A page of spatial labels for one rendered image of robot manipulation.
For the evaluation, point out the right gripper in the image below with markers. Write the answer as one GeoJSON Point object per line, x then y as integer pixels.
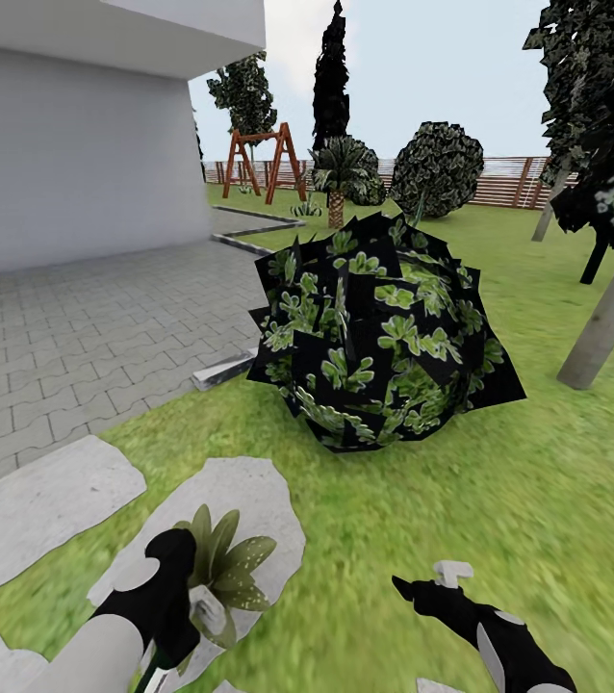
{"type": "Point", "coordinates": [431, 599]}

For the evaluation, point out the pot plant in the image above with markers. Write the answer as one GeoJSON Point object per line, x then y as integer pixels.
{"type": "Point", "coordinates": [227, 575]}

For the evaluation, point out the insectifuge atomizer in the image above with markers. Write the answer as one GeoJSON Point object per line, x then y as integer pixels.
{"type": "Point", "coordinates": [155, 675]}

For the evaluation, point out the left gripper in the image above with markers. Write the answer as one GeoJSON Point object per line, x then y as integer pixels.
{"type": "Point", "coordinates": [175, 636]}

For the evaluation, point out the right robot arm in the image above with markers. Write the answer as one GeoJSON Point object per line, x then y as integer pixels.
{"type": "Point", "coordinates": [515, 662]}

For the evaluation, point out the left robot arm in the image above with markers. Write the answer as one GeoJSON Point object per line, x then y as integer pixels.
{"type": "Point", "coordinates": [150, 602]}

